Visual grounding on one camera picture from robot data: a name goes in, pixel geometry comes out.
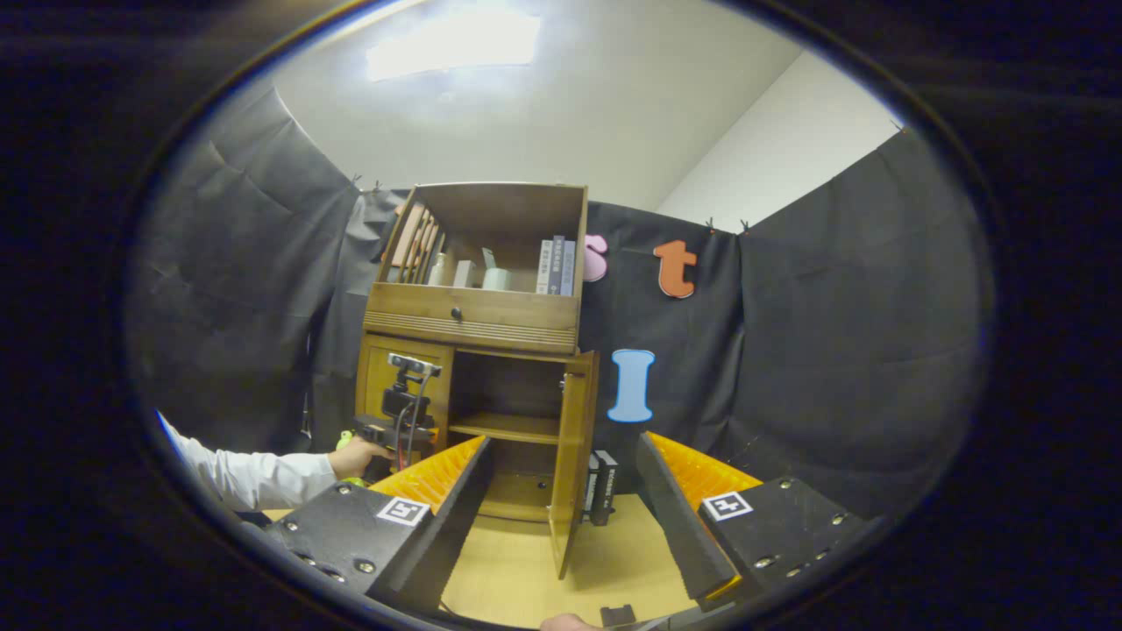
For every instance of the white spine shelf book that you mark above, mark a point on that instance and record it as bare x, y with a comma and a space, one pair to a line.
544, 267

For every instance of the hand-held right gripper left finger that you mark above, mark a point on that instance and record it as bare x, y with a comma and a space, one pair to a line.
456, 526

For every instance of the blue standing book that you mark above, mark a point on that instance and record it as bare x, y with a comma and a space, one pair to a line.
585, 491

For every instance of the white round container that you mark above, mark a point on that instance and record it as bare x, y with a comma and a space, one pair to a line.
497, 279

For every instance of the white standing book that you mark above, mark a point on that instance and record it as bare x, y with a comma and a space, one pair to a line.
593, 486

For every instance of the green frog plush toy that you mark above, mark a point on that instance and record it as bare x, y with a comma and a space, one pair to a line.
343, 438

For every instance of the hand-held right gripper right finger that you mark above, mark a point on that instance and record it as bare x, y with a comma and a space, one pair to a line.
679, 526

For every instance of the black standing book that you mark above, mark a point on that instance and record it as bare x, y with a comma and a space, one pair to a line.
607, 486

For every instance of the wooden double-door shoe cabinet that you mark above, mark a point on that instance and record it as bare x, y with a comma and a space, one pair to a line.
504, 215

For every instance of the black backdrop cloth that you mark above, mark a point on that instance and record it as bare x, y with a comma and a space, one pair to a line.
833, 350

